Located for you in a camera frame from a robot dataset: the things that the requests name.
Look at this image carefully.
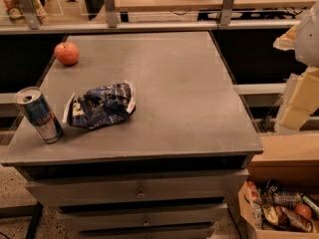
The crumpled blue chip bag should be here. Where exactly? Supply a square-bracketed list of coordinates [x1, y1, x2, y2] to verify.
[62, 82, 136, 129]

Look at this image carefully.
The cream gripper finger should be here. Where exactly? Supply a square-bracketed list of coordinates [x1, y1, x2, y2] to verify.
[279, 67, 319, 130]
[273, 24, 299, 51]

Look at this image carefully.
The red apple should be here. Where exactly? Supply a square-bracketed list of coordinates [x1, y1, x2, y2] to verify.
[54, 42, 80, 66]

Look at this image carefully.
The colourful box on shelf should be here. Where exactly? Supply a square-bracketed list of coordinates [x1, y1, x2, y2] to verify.
[0, 0, 47, 24]

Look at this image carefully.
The orange fruit in box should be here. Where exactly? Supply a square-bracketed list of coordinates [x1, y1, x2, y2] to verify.
[294, 204, 312, 219]

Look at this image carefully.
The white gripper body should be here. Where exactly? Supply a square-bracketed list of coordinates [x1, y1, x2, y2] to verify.
[295, 1, 319, 67]

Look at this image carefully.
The blue Red Bull can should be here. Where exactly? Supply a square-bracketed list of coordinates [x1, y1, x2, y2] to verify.
[14, 87, 63, 143]

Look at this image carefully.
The cardboard box of snacks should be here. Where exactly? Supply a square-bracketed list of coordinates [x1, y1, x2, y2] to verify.
[238, 179, 319, 239]

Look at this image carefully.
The metal railing frame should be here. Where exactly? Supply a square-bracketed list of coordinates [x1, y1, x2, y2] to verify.
[0, 0, 319, 35]

